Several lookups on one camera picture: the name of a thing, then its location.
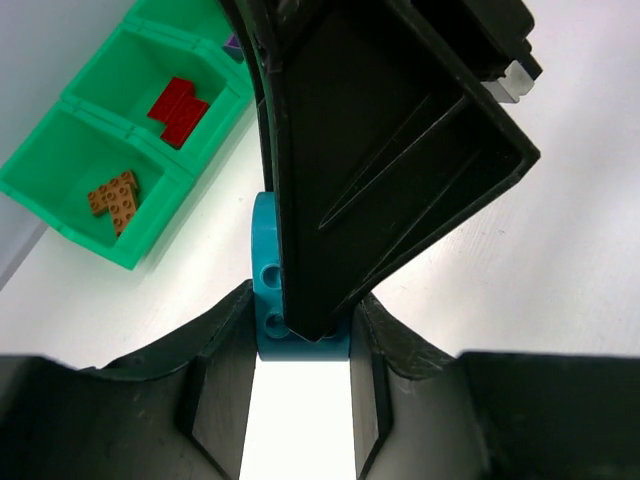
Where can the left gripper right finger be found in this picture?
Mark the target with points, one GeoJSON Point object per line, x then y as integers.
{"type": "Point", "coordinates": [419, 413]}

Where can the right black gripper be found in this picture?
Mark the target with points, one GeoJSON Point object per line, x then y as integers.
{"type": "Point", "coordinates": [377, 135]}

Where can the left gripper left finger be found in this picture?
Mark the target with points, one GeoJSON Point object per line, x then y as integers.
{"type": "Point", "coordinates": [174, 409]}

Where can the teal rounded lego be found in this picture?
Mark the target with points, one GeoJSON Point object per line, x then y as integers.
{"type": "Point", "coordinates": [275, 341]}

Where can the red lego brick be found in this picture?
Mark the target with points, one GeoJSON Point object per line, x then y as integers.
{"type": "Point", "coordinates": [179, 110]}

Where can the brown lego plate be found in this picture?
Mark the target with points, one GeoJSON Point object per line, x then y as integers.
{"type": "Point", "coordinates": [118, 199]}

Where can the purple lego piece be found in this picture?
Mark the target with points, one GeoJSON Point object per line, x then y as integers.
{"type": "Point", "coordinates": [233, 48]}

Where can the green compartment bin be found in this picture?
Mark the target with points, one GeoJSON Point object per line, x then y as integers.
{"type": "Point", "coordinates": [100, 127]}

